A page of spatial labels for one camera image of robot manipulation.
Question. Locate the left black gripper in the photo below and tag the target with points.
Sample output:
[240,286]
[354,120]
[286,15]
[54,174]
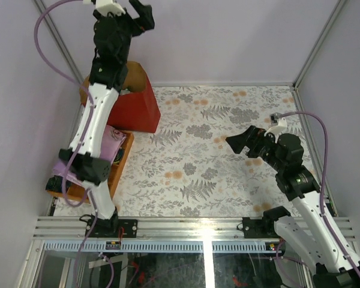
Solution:
[135,15]

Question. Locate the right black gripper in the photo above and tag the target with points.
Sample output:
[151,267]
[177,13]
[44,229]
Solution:
[237,142]

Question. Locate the red paper bag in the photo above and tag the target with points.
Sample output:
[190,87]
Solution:
[131,106]

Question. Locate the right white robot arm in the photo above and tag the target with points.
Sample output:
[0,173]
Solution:
[324,249]

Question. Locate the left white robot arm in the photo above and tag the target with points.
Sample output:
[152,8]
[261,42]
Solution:
[82,157]

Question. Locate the purple pink cloth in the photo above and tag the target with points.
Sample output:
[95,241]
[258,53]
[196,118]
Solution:
[111,143]

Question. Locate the wooden tray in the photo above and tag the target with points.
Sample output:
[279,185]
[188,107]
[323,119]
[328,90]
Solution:
[76,192]

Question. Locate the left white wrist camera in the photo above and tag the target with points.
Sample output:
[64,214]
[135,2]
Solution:
[104,7]

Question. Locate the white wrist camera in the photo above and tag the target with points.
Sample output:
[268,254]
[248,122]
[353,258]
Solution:
[278,124]
[104,7]

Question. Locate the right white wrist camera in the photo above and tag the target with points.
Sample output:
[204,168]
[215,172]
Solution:
[278,124]

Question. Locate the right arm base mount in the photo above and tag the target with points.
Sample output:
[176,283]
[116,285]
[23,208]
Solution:
[258,228]

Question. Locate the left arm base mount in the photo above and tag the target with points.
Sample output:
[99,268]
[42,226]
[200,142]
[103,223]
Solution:
[120,228]

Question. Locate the aluminium front rail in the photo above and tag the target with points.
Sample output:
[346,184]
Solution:
[148,228]

